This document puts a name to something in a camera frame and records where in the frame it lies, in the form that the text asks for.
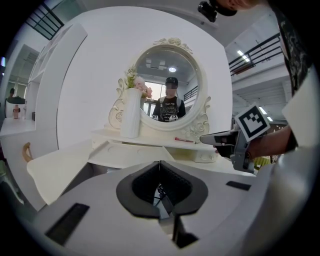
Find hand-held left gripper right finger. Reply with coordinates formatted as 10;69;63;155
159;161;271;256

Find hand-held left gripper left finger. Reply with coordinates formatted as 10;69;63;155
32;161;176;256

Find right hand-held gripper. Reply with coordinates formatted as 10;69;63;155
199;102;272;174

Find white makeup box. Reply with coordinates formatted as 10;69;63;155
87;140;176;171

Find person's right forearm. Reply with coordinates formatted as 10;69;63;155
247;124;299;160

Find white vanity dresser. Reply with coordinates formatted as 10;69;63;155
89;127;227;174

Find white ornate oval mirror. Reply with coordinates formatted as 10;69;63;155
108;37;212;139

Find white ribbed vase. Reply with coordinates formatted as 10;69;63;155
119;88;142;139

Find black balcony railing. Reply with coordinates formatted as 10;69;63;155
228;32;282;76
24;1;65;41

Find pink and white flower bouquet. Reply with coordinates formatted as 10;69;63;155
124;65;153;100

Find wooden chair back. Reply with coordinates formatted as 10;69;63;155
22;141;34;163

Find person's torso in black shirt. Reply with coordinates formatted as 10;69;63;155
268;0;320;256

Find white counter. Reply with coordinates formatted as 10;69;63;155
0;116;37;138

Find white shelf unit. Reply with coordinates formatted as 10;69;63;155
26;23;89;151

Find black head-mounted camera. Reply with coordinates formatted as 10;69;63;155
197;1;219;23

